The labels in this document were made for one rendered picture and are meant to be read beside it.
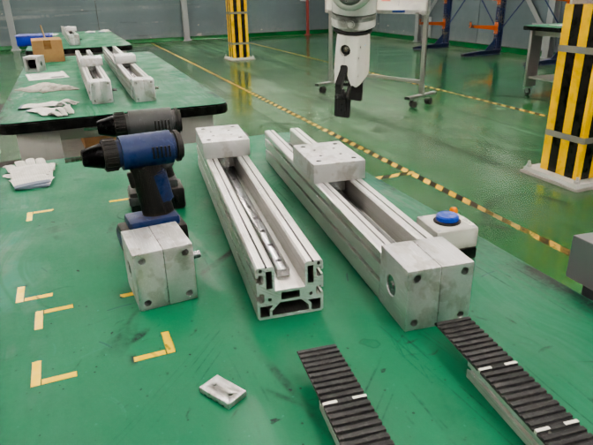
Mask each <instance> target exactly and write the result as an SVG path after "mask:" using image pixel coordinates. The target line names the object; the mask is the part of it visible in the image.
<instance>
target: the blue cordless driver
mask: <svg viewBox="0 0 593 445"><path fill-rule="evenodd" d="M80 156H81V157H76V158H69V159H64V161H65V163H68V162H80V161H82V164H83V166H84V167H87V168H97V169H105V170H106V171H107V172H111V171H116V170H119V169H120V168H122V169H123V170H130V171H129V172H127V173H126V175H127V177H128V180H129V183H130V186H131V188H135V189H136V193H137V195H138V199H139V204H140V207H141V210H142V211H138V212H133V213H128V214H126V215H125V216H124V220H125V222H121V223H119V224H118V225H117V228H116V234H117V237H118V239H119V243H120V246H121V247H122V249H123V243H122V238H121V231H125V230H133V229H138V228H143V227H147V226H148V227H149V226H152V225H156V224H162V223H170V222H176V223H177V224H178V225H179V227H180V228H181V229H182V231H183V232H184V234H185V235H186V237H188V238H189V234H188V225H187V224H186V222H185V221H184V220H183V219H182V217H181V216H180V215H179V214H178V213H177V211H176V210H175V209H174V207H173V204H172V201H171V200H172V198H173V197H174V195H173V192H172V189H171V186H170V182H169V178H168V174H167V171H166V169H164V168H161V166H160V165H162V164H168V163H173V162H174V161H175V159H176V161H177V162H179V161H182V158H184V142H183V138H182V136H181V133H180V132H178V131H177V130H171V132H170V131H169V130H163V131H156V132H142V133H136V134H129V135H122V136H116V140H114V139H113V138H107V139H101V140H100V143H98V144H96V145H93V146H91V147H88V148H85V149H82V150H81V151H80ZM123 250H124V249H123Z"/></svg>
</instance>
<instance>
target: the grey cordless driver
mask: <svg viewBox="0 0 593 445"><path fill-rule="evenodd" d="M127 113H128V114H124V112H114V114H113V116H111V117H106V118H103V119H101V120H98V121H97V122H96V123H97V126H92V127H84V131H91V130H98V133H99V134H100V135H105V136H111V137H116V136H122V135H129V134H136V133H142V132H156V131H163V130H169V131H170V132H171V130H177V131H178V132H181V131H182V130H183V126H182V118H181V113H180V109H177V107H175V108H173V109H171V108H170V107H167V108H156V109H135V110H127ZM173 164H174V163H168V164H162V165H160V166H161V168H164V169H166V171H167V174H168V178H169V182H170V186H171V189H172V192H173V195H174V197H173V198H172V200H171V201H172V204H173V207H174V208H180V207H185V205H186V202H185V194H184V187H183V185H182V183H181V180H180V179H179V178H176V174H175V173H174V171H173V168H172V166H173ZM127 192H128V197H129V203H130V206H131V211H132V212H138V211H142V210H141V207H140V204H139V199H138V195H137V193H136V189H135V188H131V186H130V185H128V188H127Z"/></svg>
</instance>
